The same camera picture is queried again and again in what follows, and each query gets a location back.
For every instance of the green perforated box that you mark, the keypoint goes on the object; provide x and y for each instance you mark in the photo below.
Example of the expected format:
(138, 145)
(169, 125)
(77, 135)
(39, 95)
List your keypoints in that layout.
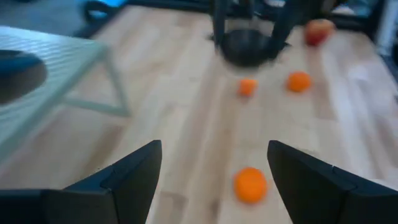
(68, 62)

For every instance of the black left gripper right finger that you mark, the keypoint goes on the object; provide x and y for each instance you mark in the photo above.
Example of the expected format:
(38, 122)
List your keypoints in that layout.
(326, 199)

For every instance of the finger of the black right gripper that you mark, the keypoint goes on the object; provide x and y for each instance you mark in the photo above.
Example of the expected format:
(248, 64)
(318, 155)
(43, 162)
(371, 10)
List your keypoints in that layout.
(284, 21)
(220, 21)

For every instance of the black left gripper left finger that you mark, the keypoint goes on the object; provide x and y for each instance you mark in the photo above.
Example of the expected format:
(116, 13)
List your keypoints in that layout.
(130, 186)

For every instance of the orange mandarin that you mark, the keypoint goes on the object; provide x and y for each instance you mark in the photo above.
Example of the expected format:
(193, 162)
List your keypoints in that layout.
(250, 185)
(298, 81)

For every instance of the small yellow-orange fruit with stem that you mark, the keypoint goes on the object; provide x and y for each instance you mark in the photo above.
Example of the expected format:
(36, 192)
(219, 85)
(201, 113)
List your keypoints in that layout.
(247, 87)

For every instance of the red and yellow apple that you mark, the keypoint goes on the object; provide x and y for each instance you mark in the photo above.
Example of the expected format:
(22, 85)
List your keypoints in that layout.
(318, 31)

